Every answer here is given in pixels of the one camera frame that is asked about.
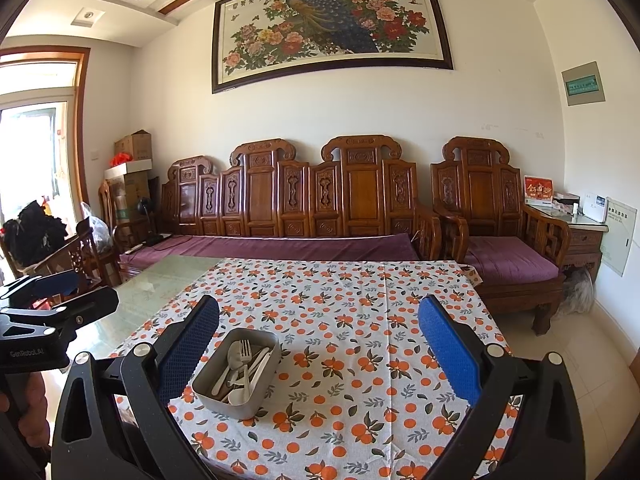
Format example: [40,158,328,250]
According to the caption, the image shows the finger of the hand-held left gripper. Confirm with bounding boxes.
[0,285,120,334]
[0,270,80,307]

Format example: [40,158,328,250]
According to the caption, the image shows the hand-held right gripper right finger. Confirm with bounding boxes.
[417,296,586,480]

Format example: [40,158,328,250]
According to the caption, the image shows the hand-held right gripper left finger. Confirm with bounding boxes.
[51,295,221,480]

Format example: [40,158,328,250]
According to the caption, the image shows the large metal spoon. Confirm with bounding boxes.
[226,347,244,387]

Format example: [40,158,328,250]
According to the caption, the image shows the rectangular metal box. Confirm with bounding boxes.
[191,327,282,418]

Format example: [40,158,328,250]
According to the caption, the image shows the metal fork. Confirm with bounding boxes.
[239,340,254,397]

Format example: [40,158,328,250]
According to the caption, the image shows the white plastic curved utensil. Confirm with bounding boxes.
[228,355,271,407]

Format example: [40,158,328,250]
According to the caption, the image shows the person's left hand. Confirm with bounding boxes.
[0,371,49,442]

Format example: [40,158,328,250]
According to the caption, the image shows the carved wooden dining chair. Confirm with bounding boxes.
[97,180,151,252]
[30,227,121,302]

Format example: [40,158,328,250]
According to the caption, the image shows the black bag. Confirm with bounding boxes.
[5,200,68,269]

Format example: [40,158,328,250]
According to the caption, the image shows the clear plastic bag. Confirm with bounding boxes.
[80,202,112,254]

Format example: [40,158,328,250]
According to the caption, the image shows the black desk lamp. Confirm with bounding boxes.
[136,197,166,247]

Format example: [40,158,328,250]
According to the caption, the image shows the purple armchair cushion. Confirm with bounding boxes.
[465,236,560,287]

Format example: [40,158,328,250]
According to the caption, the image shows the large cardboard box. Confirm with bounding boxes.
[112,175,152,222]

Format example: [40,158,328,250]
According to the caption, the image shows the orange fruit print tablecloth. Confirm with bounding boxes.
[112,258,516,480]

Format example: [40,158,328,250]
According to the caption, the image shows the white flat box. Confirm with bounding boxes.
[104,159,153,182]

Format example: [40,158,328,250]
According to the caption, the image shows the long purple sofa cushion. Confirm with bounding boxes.
[120,234,421,274]

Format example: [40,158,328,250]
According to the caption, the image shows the grey fluffy duster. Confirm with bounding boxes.
[562,267,597,317]

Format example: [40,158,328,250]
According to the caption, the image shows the brown cardboard box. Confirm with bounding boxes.
[114,130,152,162]

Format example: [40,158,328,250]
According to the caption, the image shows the carved wooden armchair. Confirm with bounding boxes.
[431,136,572,337]

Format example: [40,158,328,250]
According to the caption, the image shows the wooden side table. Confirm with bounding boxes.
[525,205,609,287]

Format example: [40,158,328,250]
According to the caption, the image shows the red gift box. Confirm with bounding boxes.
[523,176,555,206]

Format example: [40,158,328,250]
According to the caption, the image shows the tissue box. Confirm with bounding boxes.
[551,192,581,214]

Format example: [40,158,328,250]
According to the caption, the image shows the carved wooden sofa bench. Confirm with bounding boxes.
[112,135,444,282]

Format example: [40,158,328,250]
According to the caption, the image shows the square ceiling light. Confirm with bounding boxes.
[71,8,106,28]

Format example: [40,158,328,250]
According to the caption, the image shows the framed peacock painting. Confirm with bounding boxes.
[212,0,455,95]

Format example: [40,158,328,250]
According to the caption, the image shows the wooden door frame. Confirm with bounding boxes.
[0,46,92,242]

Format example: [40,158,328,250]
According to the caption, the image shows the white wall distribution box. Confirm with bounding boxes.
[600,199,638,277]

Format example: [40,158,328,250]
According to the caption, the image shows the grey wall panel green label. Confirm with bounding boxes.
[561,61,606,107]

